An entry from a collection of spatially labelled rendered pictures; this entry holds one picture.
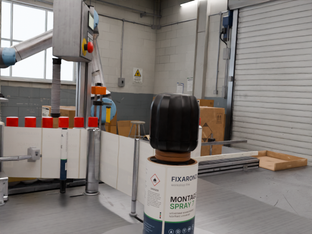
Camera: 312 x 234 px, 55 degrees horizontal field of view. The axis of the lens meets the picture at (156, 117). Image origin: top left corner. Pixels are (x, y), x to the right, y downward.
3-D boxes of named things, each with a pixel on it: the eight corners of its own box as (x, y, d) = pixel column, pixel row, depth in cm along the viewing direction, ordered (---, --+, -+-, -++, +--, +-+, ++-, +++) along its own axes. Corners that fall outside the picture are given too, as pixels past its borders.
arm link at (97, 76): (111, 119, 155) (89, 10, 148) (120, 120, 142) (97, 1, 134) (88, 124, 150) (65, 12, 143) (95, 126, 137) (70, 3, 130)
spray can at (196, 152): (193, 164, 132) (196, 117, 131) (185, 161, 137) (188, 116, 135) (202, 163, 135) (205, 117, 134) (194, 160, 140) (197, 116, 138)
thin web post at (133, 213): (131, 217, 72) (135, 139, 71) (127, 214, 74) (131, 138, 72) (138, 216, 73) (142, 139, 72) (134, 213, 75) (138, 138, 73)
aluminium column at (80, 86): (77, 179, 118) (83, 3, 113) (73, 176, 121) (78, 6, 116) (87, 178, 120) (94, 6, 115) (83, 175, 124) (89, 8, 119)
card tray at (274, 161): (274, 171, 149) (275, 163, 149) (233, 160, 170) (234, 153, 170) (307, 165, 166) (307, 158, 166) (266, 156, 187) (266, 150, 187)
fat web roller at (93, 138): (87, 197, 84) (89, 130, 83) (81, 192, 88) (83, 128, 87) (102, 194, 87) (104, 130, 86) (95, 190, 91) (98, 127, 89)
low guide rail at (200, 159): (39, 179, 93) (39, 173, 93) (38, 178, 94) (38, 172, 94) (257, 155, 155) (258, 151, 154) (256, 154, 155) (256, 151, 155)
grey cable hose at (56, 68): (51, 117, 106) (53, 57, 104) (48, 117, 109) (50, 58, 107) (61, 117, 108) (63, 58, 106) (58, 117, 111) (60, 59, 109)
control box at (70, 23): (51, 55, 100) (53, -3, 99) (66, 61, 117) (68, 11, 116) (81, 57, 100) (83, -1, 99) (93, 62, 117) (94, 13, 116)
